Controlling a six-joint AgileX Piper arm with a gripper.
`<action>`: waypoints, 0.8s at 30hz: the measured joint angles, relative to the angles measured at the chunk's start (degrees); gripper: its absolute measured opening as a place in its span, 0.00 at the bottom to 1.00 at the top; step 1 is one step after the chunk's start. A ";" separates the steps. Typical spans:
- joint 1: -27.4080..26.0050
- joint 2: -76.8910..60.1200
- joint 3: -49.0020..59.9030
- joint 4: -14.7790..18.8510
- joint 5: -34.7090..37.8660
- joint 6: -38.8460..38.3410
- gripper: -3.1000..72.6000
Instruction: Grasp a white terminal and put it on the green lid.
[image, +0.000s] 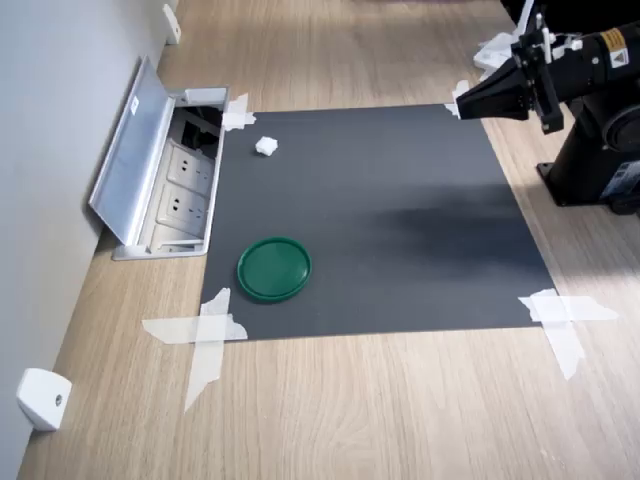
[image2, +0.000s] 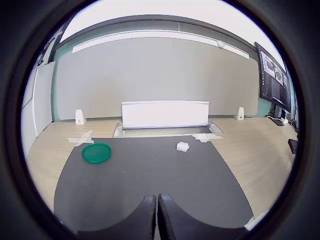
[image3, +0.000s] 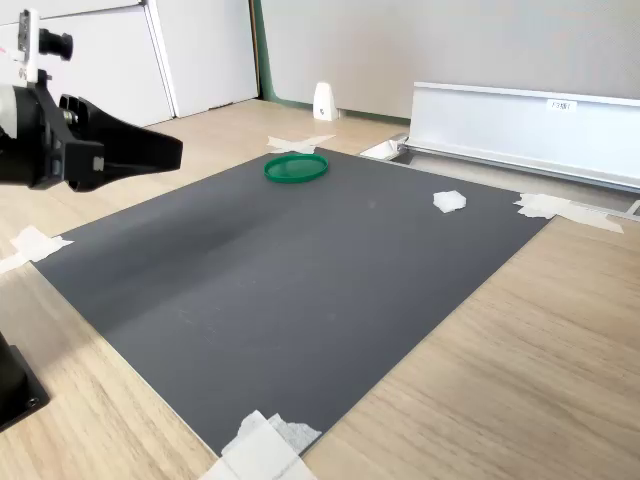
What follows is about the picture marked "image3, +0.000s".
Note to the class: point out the small white plastic terminal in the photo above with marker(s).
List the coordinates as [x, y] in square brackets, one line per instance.
[449, 201]

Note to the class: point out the round green lid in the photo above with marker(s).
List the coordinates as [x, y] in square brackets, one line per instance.
[295, 170]

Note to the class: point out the wide white board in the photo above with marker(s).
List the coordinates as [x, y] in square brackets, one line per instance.
[110, 60]

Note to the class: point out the white masking tape piece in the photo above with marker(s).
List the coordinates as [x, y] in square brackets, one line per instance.
[260, 450]
[35, 245]
[545, 206]
[300, 144]

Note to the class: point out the narrow white board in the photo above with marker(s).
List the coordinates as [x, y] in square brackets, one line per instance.
[210, 55]

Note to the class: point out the dark grey mat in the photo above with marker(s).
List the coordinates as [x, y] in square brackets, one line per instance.
[300, 300]

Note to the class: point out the grey partition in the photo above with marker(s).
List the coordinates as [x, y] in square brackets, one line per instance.
[450, 45]

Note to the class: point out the white gripper camera box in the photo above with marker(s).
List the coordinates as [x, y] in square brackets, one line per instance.
[27, 45]

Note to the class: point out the small white bracket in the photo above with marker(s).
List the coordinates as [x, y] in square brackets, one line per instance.
[324, 102]

